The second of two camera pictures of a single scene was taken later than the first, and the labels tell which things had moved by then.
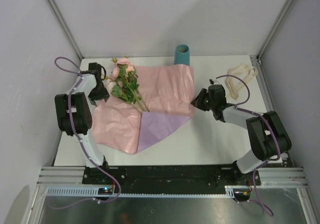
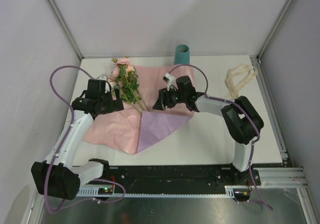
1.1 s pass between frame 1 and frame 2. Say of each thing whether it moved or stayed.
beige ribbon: stayed
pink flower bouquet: stayed
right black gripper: moved
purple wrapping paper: stayed
